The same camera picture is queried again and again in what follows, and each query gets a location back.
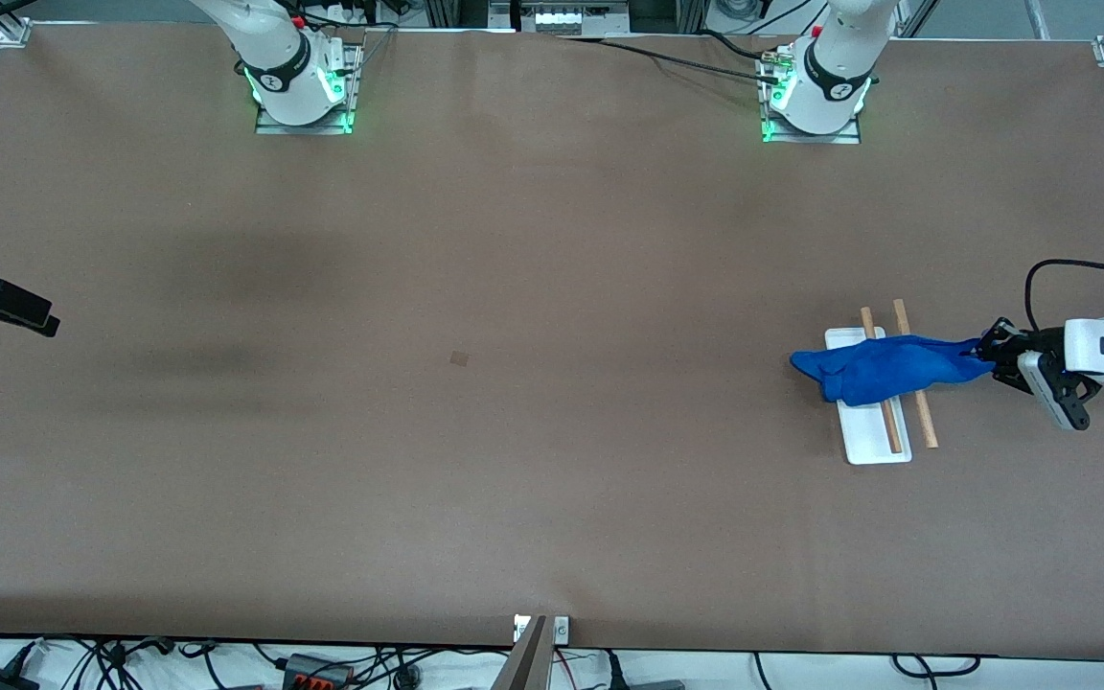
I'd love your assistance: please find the blue towel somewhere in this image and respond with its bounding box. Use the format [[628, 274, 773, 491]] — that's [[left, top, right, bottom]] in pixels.
[[790, 333, 994, 407]]

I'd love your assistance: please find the white rack with wooden rods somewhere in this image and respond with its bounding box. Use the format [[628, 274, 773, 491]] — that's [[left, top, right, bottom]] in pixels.
[[824, 299, 940, 467]]

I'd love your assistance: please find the black box with orange connectors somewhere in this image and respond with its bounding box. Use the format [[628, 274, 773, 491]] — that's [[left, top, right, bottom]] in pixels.
[[282, 654, 357, 690]]

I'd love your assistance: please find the white power strip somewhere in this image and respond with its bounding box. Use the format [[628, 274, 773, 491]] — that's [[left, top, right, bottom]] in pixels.
[[519, 0, 632, 35]]

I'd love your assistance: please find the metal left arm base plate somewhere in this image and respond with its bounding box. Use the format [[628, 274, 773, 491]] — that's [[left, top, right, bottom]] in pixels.
[[760, 43, 863, 146]]

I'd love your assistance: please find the black looped floor cable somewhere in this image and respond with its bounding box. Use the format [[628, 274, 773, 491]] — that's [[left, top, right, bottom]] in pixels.
[[890, 654, 981, 678]]

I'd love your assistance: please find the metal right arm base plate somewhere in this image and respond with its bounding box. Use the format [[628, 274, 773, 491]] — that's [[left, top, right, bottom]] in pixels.
[[255, 36, 363, 136]]

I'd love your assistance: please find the short black table cable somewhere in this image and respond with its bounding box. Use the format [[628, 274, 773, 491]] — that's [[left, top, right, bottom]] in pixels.
[[701, 29, 783, 63]]

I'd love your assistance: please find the long black table cable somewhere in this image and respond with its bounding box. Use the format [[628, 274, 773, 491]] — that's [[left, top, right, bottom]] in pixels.
[[557, 34, 785, 85]]

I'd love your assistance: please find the small metal edge bracket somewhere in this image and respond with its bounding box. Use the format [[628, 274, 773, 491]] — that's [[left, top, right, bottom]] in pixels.
[[514, 615, 570, 645]]

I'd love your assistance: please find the red wire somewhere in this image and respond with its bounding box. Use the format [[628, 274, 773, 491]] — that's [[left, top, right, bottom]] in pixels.
[[552, 647, 610, 677]]

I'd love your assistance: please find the grey camera pole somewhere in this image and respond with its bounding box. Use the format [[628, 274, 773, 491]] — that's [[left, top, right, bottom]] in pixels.
[[493, 615, 551, 690]]

